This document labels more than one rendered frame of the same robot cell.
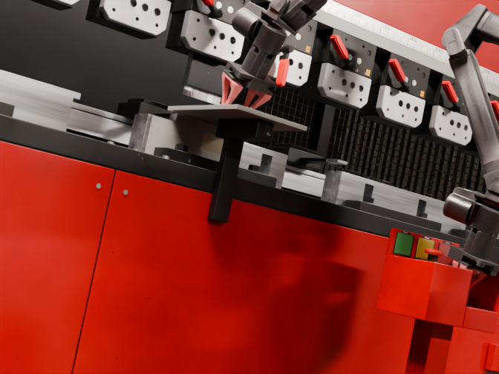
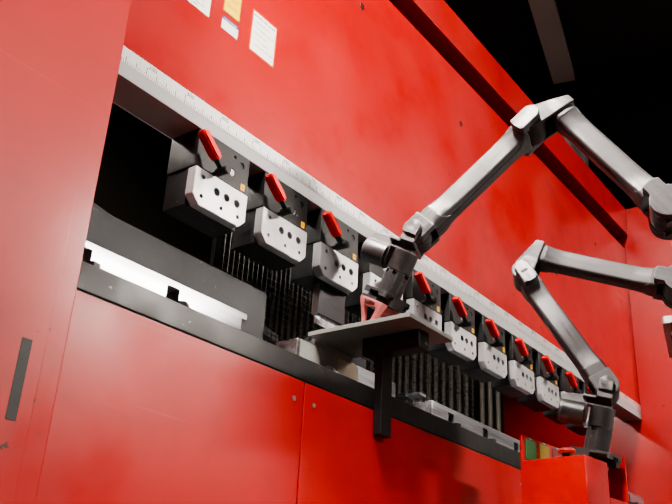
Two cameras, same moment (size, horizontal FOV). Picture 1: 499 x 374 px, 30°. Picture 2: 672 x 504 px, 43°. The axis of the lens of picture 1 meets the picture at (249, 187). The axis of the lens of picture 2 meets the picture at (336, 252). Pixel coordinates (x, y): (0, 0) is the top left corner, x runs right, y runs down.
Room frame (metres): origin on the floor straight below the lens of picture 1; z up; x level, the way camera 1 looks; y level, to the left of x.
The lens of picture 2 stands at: (0.29, 0.66, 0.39)
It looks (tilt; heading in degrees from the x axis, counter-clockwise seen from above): 24 degrees up; 344
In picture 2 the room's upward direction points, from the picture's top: 3 degrees clockwise
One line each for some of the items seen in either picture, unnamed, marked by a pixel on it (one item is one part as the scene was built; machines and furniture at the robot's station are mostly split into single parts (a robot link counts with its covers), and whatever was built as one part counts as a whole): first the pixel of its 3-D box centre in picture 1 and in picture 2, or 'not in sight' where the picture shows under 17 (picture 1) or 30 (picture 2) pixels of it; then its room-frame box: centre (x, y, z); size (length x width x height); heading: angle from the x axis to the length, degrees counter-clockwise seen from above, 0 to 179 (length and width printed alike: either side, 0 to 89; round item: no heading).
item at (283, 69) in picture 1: (282, 65); not in sight; (2.11, -0.02, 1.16); 0.04 x 0.02 x 0.10; 36
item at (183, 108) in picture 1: (235, 118); (380, 336); (1.95, 0.06, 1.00); 0.26 x 0.18 x 0.01; 36
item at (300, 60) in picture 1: (277, 46); (373, 283); (2.17, 0.00, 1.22); 0.15 x 0.09 x 0.17; 126
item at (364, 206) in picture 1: (394, 217); not in sight; (2.38, -0.38, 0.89); 0.30 x 0.05 x 0.03; 126
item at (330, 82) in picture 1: (338, 70); (414, 308); (2.29, -0.16, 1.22); 0.15 x 0.09 x 0.17; 126
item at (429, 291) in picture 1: (442, 280); (574, 478); (2.01, -0.45, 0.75); 0.20 x 0.16 x 0.18; 120
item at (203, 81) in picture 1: (205, 79); (328, 309); (2.07, 0.15, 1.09); 0.10 x 0.02 x 0.10; 126
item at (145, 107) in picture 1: (165, 113); not in sight; (2.20, 0.23, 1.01); 0.26 x 0.12 x 0.05; 36
